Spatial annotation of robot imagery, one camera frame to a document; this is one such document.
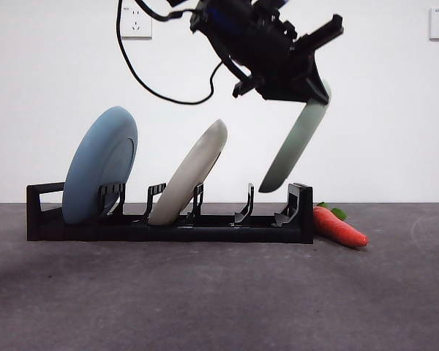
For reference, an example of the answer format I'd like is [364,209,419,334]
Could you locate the green plate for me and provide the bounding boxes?
[258,78,332,194]

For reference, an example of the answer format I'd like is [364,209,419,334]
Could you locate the orange carrot with green leaves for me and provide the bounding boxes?
[312,201,369,249]

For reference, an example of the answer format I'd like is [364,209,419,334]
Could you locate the cream white plate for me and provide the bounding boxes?
[148,118,228,226]

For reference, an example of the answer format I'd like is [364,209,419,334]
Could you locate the black plate rack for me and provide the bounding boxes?
[26,181,315,245]

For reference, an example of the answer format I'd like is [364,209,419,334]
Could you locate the blue plate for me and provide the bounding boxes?
[62,105,139,224]

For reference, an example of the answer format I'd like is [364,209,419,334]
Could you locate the black cable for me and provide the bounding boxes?
[116,0,225,107]
[134,0,193,22]

